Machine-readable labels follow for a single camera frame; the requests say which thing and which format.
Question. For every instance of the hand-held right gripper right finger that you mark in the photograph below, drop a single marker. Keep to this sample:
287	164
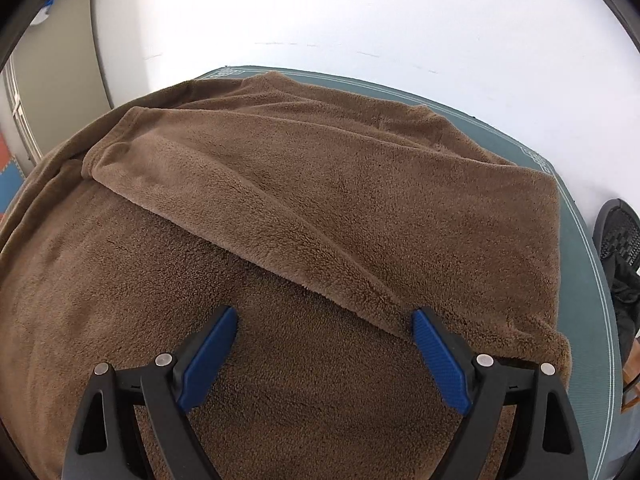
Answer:
442	360

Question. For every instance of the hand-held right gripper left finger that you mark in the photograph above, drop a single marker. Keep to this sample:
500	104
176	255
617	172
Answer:
207	360

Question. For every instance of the brown fleece garment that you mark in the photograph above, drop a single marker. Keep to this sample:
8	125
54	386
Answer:
300	210

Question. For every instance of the teal table mat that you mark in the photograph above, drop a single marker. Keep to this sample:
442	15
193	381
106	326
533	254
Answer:
585	310

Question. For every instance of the black mesh shoe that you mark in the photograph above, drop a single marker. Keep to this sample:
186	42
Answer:
617	232

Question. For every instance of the blue foam floor tile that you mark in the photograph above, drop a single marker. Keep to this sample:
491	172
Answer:
10	185

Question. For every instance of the orange foam floor tile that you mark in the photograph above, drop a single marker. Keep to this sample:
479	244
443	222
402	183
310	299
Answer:
7	145

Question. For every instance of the beige cabinet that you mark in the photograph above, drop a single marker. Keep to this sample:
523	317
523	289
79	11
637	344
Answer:
55	85

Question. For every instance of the blue white packet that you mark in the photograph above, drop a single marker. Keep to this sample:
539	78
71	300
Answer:
45	14

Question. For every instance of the white ribbed frame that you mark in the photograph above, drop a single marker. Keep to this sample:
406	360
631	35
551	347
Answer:
20	110

